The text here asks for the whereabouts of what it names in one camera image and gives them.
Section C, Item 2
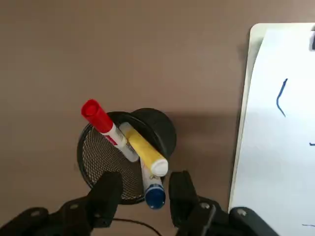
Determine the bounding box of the red capped marker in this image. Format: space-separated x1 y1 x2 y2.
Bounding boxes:
81 99 141 163

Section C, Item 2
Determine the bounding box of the blue capped pen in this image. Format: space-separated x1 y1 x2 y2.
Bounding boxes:
140 161 166 209

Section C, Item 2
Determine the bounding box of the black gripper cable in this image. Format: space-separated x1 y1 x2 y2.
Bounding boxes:
112 218 162 236

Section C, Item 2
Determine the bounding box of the white A4 paper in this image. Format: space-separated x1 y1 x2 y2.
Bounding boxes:
230 29 315 236

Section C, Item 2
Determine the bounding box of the black mesh pen holder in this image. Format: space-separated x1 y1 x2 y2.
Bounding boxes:
76 108 177 205

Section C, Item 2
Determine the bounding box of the white clipboard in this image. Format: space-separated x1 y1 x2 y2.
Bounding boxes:
228 23 315 236

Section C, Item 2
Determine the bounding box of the yellow marker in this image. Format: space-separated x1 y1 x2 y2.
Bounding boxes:
119 122 169 177

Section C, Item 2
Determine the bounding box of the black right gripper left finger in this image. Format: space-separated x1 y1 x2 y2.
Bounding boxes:
0 171 123 236

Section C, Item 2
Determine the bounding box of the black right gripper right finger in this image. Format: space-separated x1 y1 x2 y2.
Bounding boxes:
168 170 281 236

